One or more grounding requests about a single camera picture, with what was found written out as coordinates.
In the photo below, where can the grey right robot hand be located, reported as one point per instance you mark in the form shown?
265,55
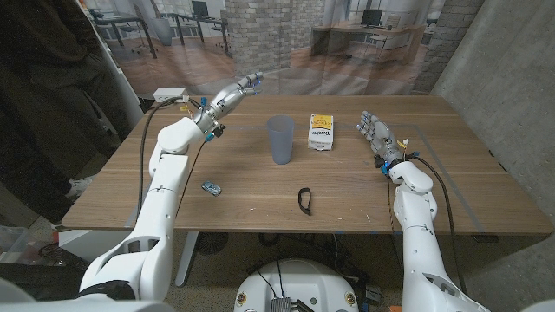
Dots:
383,138

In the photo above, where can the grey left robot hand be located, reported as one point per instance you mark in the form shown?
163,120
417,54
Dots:
225,102

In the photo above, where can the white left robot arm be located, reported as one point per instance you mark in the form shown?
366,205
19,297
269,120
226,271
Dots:
165,195

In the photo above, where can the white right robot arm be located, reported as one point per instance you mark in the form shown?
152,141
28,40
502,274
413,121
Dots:
416,225

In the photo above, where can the translucent blue-grey plastic cup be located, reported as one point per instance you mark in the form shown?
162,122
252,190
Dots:
281,143

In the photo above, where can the white power strip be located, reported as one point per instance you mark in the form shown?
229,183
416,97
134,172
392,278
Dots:
167,93

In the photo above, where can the yellow white brown sugar box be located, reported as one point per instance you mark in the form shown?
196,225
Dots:
321,132

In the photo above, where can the small blue silver toy car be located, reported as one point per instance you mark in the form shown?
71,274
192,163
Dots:
211,188

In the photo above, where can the printed office backdrop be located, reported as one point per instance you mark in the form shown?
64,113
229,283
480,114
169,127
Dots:
303,43

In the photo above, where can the white upright panel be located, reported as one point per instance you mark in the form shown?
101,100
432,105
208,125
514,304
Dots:
112,117

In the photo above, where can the dark round floor fan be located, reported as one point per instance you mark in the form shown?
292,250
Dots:
212,242

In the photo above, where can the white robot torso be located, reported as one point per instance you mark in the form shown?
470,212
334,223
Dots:
297,284

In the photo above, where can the orange flat object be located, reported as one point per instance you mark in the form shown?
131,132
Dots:
394,309

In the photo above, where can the person in dark clothes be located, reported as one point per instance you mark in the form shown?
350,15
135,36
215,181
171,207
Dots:
43,86

